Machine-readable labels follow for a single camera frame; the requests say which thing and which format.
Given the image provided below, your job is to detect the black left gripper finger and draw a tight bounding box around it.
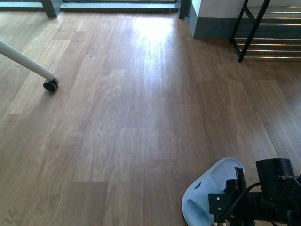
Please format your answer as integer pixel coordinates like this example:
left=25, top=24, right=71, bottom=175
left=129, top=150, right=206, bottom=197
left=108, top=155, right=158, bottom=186
left=235, top=167, right=245, bottom=182

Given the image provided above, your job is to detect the light blue slipper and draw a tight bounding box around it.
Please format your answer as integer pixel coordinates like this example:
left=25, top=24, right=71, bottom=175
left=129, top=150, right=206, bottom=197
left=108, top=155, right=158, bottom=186
left=182, top=157, right=244, bottom=226

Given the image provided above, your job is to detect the black cable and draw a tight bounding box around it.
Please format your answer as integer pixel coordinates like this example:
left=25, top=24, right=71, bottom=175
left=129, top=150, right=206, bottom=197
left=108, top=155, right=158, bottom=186
left=215, top=182, right=261, bottom=223

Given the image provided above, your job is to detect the black metal shoe rack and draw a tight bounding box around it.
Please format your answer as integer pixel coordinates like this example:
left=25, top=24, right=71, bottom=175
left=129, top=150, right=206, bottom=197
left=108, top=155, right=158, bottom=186
left=229, top=0, right=301, bottom=63

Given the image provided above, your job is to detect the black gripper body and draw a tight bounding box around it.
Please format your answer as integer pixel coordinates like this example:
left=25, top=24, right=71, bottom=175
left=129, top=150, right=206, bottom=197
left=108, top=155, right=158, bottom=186
left=208, top=179, right=260, bottom=226

